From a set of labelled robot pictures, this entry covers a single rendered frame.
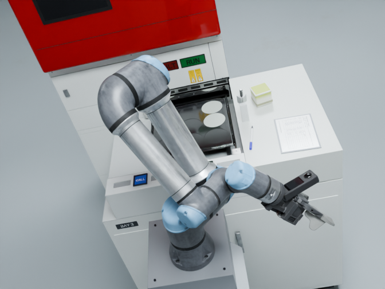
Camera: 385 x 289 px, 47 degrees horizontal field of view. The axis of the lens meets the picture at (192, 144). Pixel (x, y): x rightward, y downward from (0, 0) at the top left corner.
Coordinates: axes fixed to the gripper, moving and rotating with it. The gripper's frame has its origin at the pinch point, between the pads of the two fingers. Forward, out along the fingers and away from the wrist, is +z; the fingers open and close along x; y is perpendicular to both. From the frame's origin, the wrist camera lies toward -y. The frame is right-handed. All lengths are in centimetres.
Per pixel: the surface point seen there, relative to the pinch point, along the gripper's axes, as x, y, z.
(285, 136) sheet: -40.9, -9.9, 3.6
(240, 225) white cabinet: -42, 31, 11
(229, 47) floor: -303, -33, 86
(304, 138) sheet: -36.1, -13.5, 7.7
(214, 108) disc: -85, -1, -6
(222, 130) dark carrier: -68, 4, -5
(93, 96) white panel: -111, 27, -51
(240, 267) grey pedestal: -9.8, 32.8, -4.1
